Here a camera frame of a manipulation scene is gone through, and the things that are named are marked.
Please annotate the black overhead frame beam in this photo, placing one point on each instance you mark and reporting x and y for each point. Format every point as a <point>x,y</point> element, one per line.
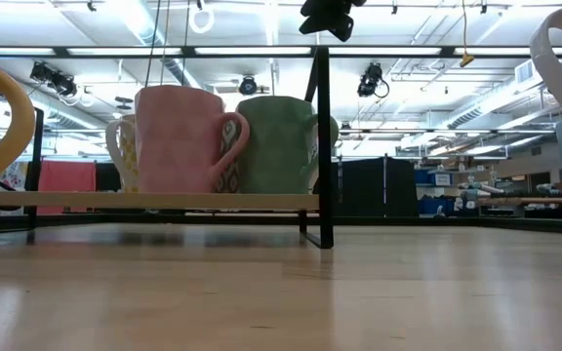
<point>408,50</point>

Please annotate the pink faceted mug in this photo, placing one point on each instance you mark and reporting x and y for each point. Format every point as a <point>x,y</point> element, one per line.
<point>178,146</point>

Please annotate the black metal rack wooden shelf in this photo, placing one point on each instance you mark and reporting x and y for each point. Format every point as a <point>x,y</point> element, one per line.
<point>164,201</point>

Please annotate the red hanging cloth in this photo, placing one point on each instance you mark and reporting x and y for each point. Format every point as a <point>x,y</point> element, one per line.
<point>66,185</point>

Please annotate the black hanging camera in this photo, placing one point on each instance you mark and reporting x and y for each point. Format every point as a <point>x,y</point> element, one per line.
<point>248,85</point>
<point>54,79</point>
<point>371,80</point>

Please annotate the green faceted mug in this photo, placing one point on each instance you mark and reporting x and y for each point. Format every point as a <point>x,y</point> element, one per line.
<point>276,146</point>

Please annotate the grey ikat mug red rim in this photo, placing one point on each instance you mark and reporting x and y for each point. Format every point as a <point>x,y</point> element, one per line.
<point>229,183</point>

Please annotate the white mug red floral pattern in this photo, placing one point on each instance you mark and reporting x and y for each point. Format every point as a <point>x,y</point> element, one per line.
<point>544,63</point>

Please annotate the black table edge rail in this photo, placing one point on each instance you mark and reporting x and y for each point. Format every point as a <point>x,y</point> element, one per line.
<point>456,222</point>

